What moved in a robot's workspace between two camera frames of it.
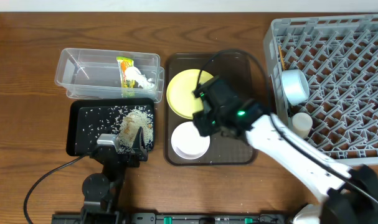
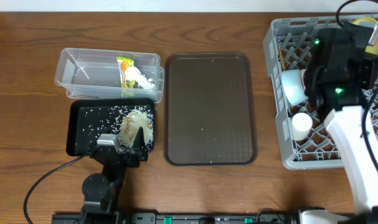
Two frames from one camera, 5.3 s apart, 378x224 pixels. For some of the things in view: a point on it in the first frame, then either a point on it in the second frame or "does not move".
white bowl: x=187 y=142 to x=302 y=72
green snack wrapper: x=127 y=86 does not move
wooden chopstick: x=281 y=58 does not move
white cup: x=302 y=122 does not move
